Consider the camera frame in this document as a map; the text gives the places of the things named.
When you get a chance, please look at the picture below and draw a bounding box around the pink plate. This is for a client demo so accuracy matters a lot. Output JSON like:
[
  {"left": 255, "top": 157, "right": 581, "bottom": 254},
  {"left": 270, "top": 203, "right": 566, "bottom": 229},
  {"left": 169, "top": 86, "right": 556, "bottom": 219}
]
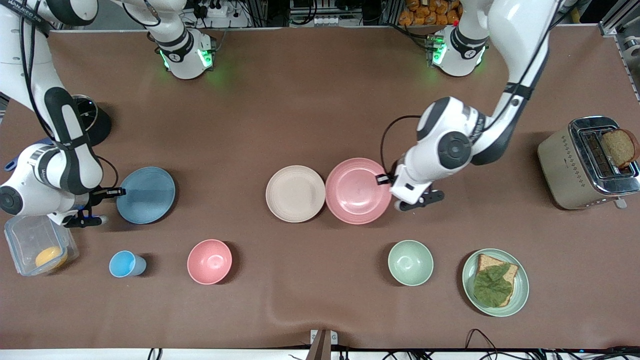
[{"left": 325, "top": 157, "right": 394, "bottom": 225}]

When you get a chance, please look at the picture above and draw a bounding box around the blue plate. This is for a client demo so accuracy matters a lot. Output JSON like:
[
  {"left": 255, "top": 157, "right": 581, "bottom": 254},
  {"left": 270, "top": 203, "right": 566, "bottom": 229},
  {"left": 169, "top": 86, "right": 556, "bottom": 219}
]
[{"left": 116, "top": 166, "right": 177, "bottom": 225}]

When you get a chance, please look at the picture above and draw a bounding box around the orange round food piece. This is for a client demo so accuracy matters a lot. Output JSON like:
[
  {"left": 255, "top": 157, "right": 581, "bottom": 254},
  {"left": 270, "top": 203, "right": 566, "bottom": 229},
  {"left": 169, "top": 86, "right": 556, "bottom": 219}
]
[{"left": 35, "top": 246, "right": 69, "bottom": 270}]

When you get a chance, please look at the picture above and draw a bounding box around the clear plastic container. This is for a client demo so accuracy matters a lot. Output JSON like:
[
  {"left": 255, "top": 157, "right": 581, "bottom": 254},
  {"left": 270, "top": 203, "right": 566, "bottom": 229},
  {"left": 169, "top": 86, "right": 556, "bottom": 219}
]
[{"left": 4, "top": 214, "right": 80, "bottom": 277}]

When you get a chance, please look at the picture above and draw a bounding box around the blue cup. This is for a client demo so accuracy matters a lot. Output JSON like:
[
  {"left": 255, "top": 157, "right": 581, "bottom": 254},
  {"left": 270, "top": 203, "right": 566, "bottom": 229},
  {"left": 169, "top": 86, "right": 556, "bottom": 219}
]
[{"left": 109, "top": 250, "right": 147, "bottom": 278}]

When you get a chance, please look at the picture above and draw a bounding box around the green bowl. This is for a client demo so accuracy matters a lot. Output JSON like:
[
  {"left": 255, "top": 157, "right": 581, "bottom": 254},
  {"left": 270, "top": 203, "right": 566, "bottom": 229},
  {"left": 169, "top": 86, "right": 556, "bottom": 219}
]
[{"left": 388, "top": 240, "right": 434, "bottom": 287}]

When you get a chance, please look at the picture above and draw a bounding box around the beige plate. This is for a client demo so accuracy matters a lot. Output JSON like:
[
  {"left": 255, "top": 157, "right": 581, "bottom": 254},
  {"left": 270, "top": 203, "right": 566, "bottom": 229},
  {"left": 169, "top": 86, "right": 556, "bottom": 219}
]
[{"left": 265, "top": 165, "right": 327, "bottom": 223}]

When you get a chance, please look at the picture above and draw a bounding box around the pink bowl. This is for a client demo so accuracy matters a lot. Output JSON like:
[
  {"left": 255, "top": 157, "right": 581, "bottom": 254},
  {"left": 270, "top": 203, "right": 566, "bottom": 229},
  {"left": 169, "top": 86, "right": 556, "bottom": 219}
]
[{"left": 187, "top": 239, "right": 233, "bottom": 286}]

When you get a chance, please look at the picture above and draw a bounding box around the green lettuce leaf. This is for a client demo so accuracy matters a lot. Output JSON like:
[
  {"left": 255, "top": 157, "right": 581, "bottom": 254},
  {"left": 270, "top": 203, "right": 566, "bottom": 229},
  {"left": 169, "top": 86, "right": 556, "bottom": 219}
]
[{"left": 473, "top": 263, "right": 514, "bottom": 308}]

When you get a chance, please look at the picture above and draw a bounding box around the bread slice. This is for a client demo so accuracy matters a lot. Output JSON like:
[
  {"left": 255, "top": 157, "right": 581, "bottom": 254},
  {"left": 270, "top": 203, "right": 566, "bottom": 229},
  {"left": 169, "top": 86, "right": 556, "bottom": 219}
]
[{"left": 475, "top": 254, "right": 520, "bottom": 308}]

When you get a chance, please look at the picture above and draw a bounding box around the beige chrome toaster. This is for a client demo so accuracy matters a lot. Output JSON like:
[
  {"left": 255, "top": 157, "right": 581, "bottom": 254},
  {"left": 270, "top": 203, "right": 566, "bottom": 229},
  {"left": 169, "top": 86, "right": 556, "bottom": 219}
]
[{"left": 537, "top": 116, "right": 640, "bottom": 211}]

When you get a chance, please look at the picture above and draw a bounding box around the green plate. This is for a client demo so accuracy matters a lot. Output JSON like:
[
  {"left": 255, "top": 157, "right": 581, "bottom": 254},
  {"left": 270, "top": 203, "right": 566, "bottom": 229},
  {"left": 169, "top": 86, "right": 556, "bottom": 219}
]
[{"left": 461, "top": 248, "right": 530, "bottom": 318}]

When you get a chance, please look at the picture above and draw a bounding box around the bag of orange snacks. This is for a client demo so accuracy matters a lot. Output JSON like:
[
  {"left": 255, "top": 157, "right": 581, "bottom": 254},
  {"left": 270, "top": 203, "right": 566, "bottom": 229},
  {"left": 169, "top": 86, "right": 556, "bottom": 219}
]
[{"left": 398, "top": 0, "right": 462, "bottom": 27}]

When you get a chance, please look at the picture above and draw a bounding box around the brown toast slice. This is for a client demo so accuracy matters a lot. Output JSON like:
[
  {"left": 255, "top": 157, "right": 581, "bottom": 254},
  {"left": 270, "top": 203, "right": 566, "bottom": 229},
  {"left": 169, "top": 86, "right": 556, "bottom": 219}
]
[{"left": 600, "top": 128, "right": 640, "bottom": 170}]

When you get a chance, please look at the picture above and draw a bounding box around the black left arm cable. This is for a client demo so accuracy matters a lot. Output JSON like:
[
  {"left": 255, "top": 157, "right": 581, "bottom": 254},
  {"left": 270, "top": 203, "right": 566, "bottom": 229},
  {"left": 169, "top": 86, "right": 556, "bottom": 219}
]
[{"left": 380, "top": 0, "right": 566, "bottom": 174}]

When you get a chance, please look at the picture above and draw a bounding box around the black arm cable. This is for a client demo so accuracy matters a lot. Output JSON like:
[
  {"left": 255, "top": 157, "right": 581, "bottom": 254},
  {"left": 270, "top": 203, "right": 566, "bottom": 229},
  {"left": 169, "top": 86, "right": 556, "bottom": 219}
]
[
  {"left": 19, "top": 0, "right": 121, "bottom": 190},
  {"left": 380, "top": 0, "right": 566, "bottom": 174}
]

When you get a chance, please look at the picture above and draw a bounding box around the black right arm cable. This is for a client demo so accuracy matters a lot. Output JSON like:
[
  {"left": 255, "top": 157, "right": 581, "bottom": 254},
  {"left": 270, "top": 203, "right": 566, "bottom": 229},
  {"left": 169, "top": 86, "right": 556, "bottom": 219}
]
[{"left": 19, "top": 0, "right": 121, "bottom": 190}]

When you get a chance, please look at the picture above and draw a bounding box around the metal mount bracket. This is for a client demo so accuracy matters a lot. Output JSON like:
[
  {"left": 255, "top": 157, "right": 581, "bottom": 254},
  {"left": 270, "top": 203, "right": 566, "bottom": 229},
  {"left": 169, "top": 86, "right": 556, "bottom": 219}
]
[{"left": 306, "top": 329, "right": 339, "bottom": 360}]

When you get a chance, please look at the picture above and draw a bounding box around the aluminium frame rail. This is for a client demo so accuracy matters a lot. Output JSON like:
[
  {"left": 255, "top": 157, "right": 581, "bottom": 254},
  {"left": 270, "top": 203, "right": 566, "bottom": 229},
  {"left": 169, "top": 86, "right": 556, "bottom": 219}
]
[{"left": 599, "top": 19, "right": 640, "bottom": 101}]

